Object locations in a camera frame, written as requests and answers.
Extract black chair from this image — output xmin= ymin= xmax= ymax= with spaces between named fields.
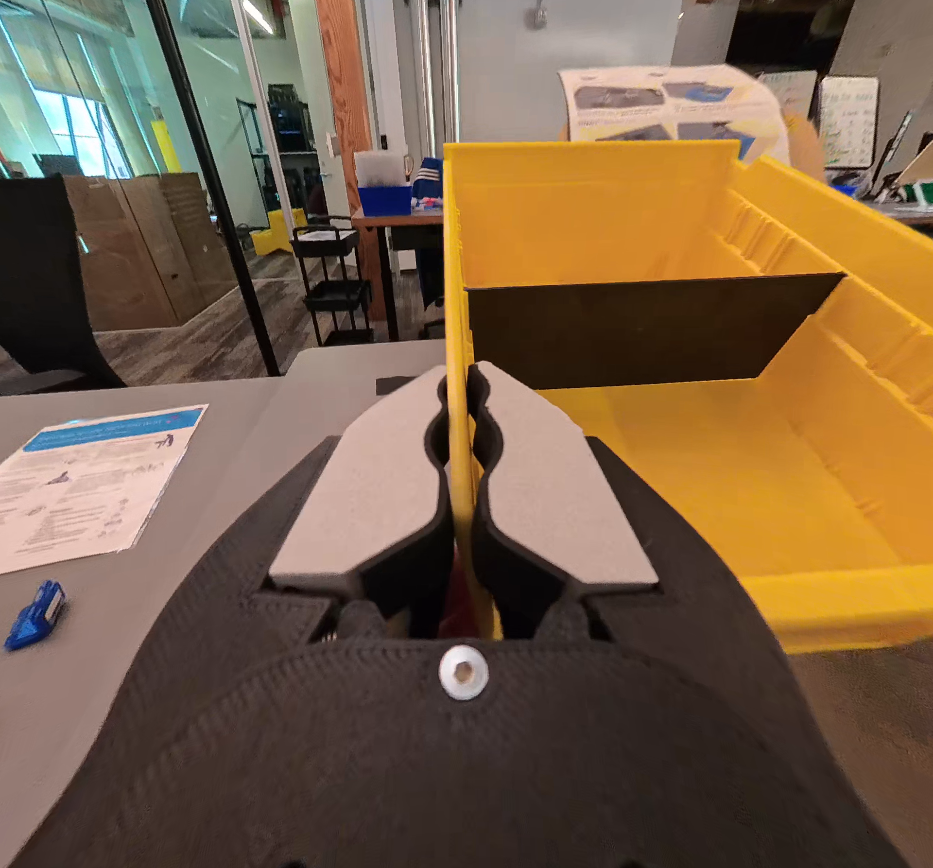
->
xmin=0 ymin=174 xmax=127 ymax=397

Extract yellow plastic bin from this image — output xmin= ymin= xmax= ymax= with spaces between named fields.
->
xmin=442 ymin=139 xmax=933 ymax=655

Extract metal pipes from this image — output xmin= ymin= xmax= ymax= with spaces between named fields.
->
xmin=410 ymin=0 xmax=462 ymax=145

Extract wooden board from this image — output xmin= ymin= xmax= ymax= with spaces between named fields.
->
xmin=783 ymin=113 xmax=829 ymax=185

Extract black utility cart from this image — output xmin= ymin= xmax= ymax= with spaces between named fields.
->
xmin=290 ymin=215 xmax=375 ymax=348

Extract blue header paper sheet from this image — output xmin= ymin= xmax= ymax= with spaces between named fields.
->
xmin=0 ymin=403 xmax=210 ymax=576

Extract black pole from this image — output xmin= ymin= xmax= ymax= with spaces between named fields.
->
xmin=125 ymin=0 xmax=283 ymax=379

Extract wooden pillar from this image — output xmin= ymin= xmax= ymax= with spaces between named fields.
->
xmin=305 ymin=0 xmax=384 ymax=324

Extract large cardboard box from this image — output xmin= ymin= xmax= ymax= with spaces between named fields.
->
xmin=64 ymin=172 xmax=242 ymax=334

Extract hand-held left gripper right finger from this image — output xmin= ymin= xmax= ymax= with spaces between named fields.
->
xmin=466 ymin=361 xmax=660 ymax=599

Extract small blue device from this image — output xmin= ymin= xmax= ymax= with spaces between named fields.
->
xmin=3 ymin=579 xmax=69 ymax=652

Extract white box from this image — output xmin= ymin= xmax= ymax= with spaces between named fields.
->
xmin=354 ymin=151 xmax=414 ymax=188

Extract black bin divider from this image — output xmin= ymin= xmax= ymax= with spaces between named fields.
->
xmin=464 ymin=272 xmax=848 ymax=390

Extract whiteboard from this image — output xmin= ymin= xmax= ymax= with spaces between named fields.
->
xmin=818 ymin=75 xmax=881 ymax=171

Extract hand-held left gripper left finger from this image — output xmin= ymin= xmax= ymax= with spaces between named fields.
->
xmin=270 ymin=365 xmax=454 ymax=593

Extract wooden desk with black legs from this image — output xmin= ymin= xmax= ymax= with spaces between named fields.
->
xmin=352 ymin=205 xmax=447 ymax=343

